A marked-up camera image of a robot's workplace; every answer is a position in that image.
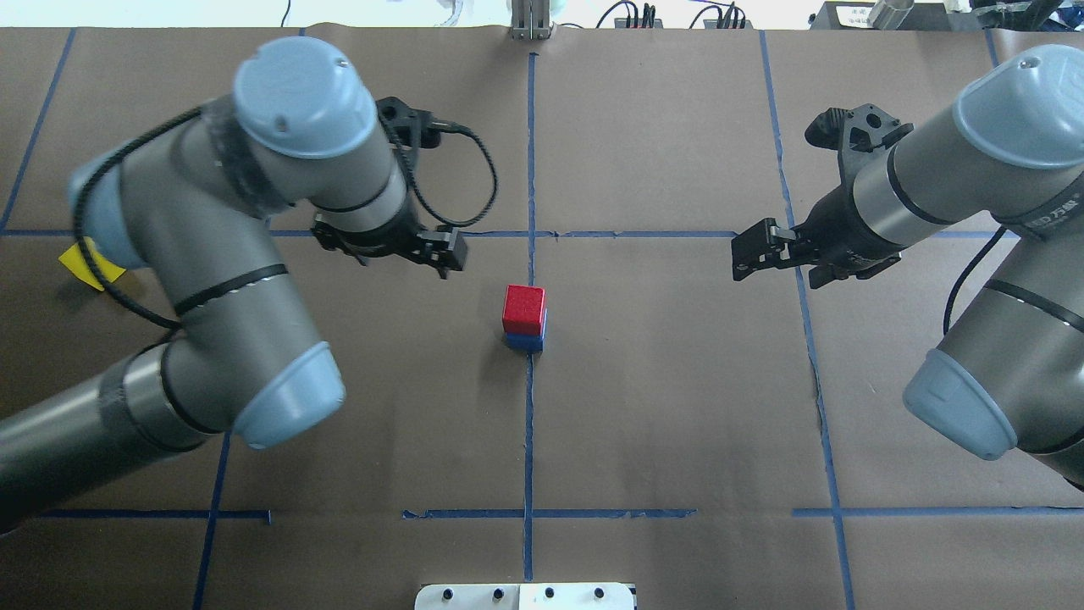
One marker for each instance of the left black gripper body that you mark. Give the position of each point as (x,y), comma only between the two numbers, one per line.
(366,236)

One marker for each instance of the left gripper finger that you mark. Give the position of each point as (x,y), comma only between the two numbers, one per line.
(444,264)
(446,240)

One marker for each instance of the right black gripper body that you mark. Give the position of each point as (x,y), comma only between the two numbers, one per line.
(834,225)

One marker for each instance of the red block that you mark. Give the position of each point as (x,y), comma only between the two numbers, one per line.
(524,310)

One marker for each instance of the blue block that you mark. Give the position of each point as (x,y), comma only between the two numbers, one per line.
(527,342)

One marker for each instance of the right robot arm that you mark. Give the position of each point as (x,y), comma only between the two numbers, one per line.
(1007,373)

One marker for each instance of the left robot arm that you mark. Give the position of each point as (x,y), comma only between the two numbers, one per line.
(191,201)

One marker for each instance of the black box under cup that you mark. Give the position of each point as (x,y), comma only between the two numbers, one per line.
(955,16)

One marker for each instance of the metal cup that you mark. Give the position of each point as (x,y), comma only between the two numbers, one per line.
(889,15)

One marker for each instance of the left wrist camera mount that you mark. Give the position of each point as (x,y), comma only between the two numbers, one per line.
(416,128)

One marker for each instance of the aluminium frame post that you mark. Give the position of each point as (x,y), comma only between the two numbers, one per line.
(531,19)

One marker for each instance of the white pole base plate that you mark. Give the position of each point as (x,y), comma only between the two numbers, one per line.
(560,595)

